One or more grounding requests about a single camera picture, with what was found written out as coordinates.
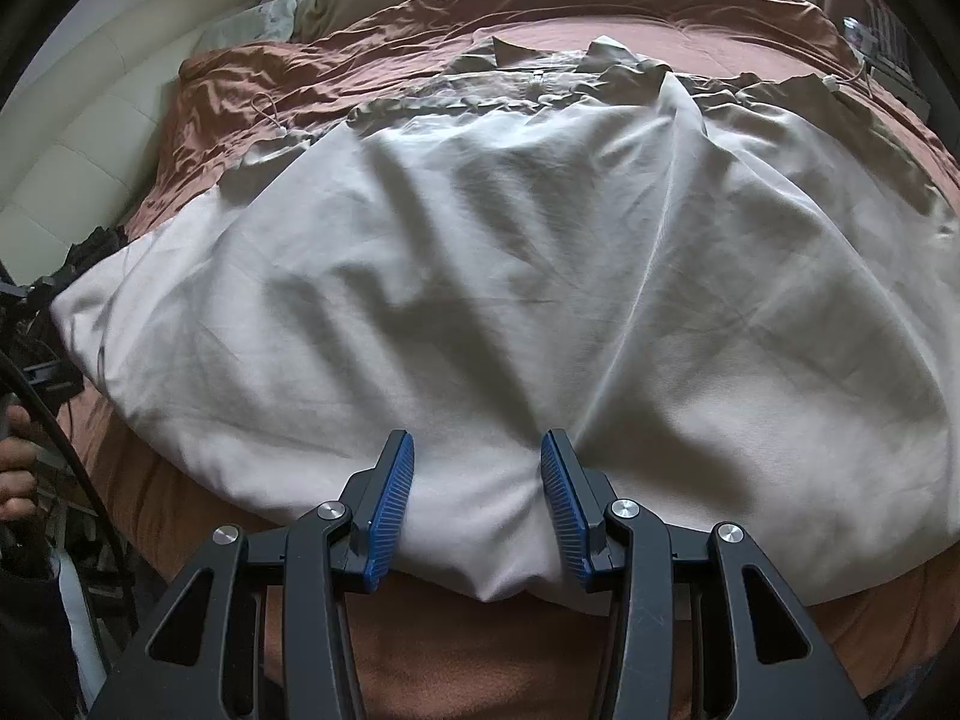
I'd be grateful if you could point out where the beige jacket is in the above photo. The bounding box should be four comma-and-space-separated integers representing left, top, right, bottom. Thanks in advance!
52, 37, 958, 603

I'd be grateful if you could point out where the person left hand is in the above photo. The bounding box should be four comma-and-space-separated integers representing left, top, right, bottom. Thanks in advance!
0, 405, 39, 522

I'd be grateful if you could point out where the brown bed sheet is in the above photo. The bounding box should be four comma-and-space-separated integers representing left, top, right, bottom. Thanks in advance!
73, 0, 958, 718

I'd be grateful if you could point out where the black garment on bed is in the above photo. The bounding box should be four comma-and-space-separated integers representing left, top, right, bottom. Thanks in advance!
65, 226, 128, 275

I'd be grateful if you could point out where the cream padded headboard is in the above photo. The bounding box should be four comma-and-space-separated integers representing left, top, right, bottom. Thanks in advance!
2, 0, 260, 283

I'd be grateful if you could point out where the white nightstand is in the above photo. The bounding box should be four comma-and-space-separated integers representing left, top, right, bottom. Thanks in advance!
866, 59, 931, 122

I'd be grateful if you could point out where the light green pillow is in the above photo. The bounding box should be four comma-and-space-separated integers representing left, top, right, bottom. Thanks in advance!
194, 0, 302, 55

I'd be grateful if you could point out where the black cable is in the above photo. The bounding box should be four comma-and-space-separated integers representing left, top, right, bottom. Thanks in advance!
0, 351, 140, 646

